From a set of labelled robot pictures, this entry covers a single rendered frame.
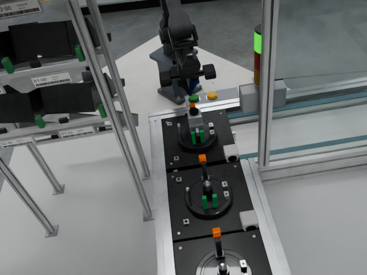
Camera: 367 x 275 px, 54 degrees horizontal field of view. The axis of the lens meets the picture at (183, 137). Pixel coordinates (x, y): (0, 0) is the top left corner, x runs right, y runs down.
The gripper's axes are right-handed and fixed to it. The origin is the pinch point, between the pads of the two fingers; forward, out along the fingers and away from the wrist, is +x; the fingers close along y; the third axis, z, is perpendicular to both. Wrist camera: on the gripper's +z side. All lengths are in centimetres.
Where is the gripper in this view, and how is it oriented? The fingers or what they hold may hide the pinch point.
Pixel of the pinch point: (189, 87)
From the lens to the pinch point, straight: 126.1
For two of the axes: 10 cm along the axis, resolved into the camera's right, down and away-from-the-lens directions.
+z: -1.1, -7.0, 7.0
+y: -9.9, 1.6, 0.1
